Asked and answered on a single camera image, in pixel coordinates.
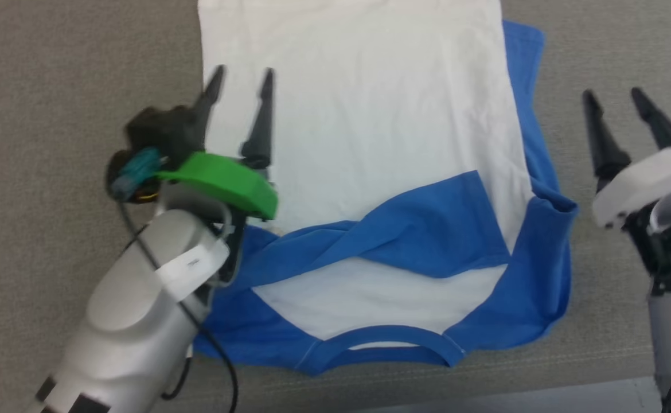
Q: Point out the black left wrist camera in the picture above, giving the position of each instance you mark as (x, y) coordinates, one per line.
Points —
(166, 132)

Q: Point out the white and blue t-shirt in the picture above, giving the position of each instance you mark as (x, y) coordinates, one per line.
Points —
(370, 115)

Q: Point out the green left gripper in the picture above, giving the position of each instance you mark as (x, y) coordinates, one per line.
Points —
(226, 183)

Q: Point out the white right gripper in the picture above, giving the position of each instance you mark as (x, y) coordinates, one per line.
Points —
(645, 183)

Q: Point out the white label tag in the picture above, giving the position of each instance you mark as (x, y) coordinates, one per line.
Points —
(189, 267)

